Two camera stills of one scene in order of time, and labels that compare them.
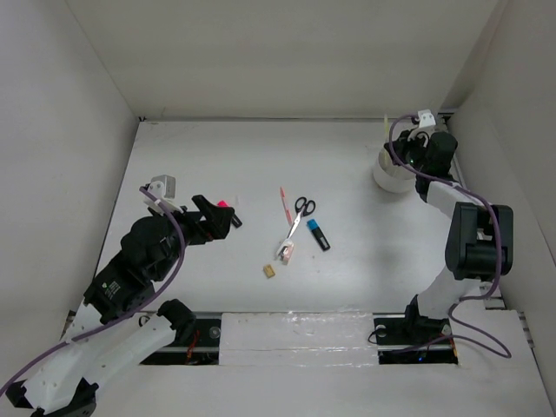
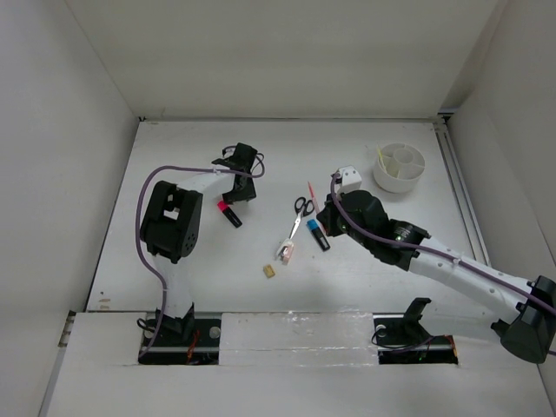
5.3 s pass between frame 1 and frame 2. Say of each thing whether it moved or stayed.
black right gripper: moved
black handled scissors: stayed
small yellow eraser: stayed
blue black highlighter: stayed
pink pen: moved
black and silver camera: moved
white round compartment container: stayed
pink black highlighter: stayed
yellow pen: moved
